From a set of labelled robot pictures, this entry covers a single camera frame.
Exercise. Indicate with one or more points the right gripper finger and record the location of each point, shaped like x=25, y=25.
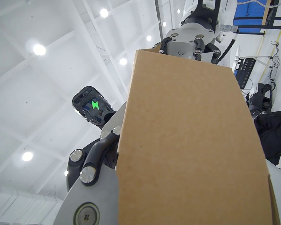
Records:
x=96, y=151

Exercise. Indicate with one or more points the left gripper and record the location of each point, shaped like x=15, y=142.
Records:
x=185, y=40

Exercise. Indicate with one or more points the small brown carton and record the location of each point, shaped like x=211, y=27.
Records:
x=189, y=141

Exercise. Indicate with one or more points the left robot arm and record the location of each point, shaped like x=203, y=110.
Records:
x=227, y=10

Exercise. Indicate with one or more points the robot body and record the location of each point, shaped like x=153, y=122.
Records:
x=93, y=106

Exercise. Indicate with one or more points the blue partition panel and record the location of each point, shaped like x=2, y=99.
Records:
x=253, y=8

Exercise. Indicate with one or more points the person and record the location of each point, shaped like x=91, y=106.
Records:
x=275, y=134

